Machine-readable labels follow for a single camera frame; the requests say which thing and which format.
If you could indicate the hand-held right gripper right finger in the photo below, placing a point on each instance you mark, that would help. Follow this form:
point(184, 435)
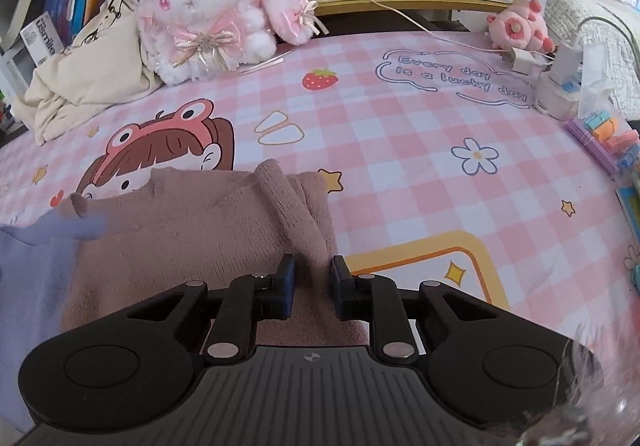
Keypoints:
point(340, 292)

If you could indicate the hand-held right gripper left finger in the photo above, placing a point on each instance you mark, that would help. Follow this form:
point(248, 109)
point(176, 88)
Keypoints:
point(286, 287)

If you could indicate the purple and tan knit sweater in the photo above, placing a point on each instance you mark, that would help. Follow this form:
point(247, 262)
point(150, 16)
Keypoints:
point(200, 226)

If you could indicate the pink checked printed mat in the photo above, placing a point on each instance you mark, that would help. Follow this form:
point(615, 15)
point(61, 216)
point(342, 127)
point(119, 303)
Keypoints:
point(425, 151)

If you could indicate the cream sweatshirt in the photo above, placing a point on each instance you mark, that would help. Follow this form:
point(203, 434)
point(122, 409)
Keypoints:
point(90, 71)

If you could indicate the white power strip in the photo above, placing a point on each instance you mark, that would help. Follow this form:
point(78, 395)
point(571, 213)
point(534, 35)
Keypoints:
point(557, 93)

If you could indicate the white charger adapter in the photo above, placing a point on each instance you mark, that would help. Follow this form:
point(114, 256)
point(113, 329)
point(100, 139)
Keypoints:
point(523, 60)

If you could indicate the white and pink plush bunny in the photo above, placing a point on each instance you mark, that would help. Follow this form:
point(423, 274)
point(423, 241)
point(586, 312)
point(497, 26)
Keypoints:
point(200, 1)

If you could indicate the pink plush piglet toy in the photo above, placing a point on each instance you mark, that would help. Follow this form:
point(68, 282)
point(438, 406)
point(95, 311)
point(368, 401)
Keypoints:
point(517, 28)

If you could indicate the small white box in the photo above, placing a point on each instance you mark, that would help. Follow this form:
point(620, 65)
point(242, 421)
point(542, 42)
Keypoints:
point(42, 41)

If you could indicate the white quilted cloth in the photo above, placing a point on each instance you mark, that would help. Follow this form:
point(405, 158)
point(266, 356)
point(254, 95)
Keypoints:
point(615, 66)

